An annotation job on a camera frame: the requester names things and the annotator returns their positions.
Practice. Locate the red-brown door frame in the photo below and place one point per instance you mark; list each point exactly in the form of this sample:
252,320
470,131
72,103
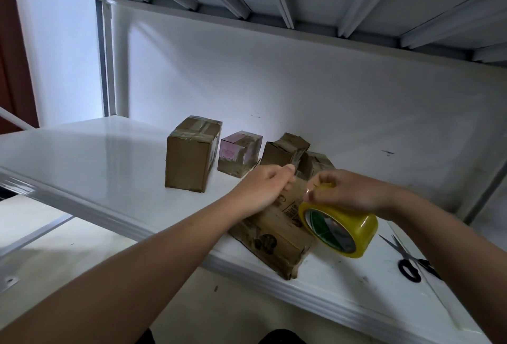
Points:
16,55

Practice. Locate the long cardboard box white label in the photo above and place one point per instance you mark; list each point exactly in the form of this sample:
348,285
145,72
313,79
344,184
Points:
190,157

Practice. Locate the person's right forearm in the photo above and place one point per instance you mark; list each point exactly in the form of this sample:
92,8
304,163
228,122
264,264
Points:
459,260

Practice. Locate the perforated white metal rack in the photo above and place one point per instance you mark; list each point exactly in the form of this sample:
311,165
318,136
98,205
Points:
12,221

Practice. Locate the person's black trousers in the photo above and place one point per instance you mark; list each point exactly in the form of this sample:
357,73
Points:
281,336

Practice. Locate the corrugated cardboard box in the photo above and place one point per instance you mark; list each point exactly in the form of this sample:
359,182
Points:
283,150

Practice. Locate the yellow tape roll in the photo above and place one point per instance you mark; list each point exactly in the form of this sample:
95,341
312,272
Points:
356,233

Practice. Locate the small cardboard box red label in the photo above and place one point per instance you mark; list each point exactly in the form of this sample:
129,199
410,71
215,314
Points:
315,161

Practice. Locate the person's left forearm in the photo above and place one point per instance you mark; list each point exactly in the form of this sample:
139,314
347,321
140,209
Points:
103,284

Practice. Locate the person's left hand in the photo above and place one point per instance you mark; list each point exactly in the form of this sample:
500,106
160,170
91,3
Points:
261,189

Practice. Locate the white metal shelf rack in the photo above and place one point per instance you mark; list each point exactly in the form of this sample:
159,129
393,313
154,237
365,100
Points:
71,165

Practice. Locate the pink carton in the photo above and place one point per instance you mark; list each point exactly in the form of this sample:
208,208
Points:
238,154

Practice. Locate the person's right hand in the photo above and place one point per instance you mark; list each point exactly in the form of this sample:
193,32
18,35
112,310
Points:
356,191

